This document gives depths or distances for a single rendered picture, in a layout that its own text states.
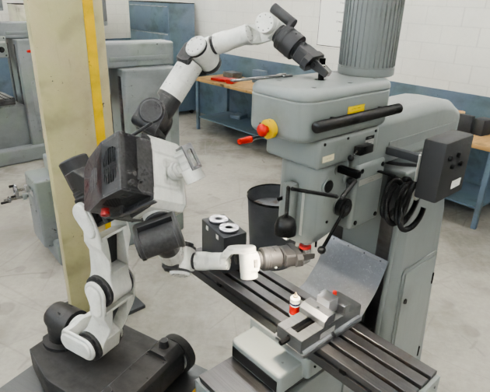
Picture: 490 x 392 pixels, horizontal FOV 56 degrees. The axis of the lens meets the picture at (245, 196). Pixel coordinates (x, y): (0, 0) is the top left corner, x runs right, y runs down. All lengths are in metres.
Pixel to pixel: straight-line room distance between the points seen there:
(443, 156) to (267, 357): 0.98
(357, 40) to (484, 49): 4.23
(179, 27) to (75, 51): 5.98
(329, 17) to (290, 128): 5.57
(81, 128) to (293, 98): 1.87
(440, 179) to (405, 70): 4.67
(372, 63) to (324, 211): 0.53
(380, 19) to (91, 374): 1.86
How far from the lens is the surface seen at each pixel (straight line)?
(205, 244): 2.22
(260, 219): 3.72
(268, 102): 1.43
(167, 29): 8.73
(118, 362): 2.33
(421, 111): 1.98
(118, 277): 1.95
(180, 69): 1.67
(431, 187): 1.65
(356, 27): 1.68
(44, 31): 2.87
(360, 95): 1.55
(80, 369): 2.33
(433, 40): 6.08
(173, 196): 1.54
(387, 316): 2.21
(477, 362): 3.51
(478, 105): 5.87
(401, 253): 2.05
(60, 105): 2.93
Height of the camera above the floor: 2.13
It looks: 23 degrees down
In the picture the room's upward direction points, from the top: 2 degrees clockwise
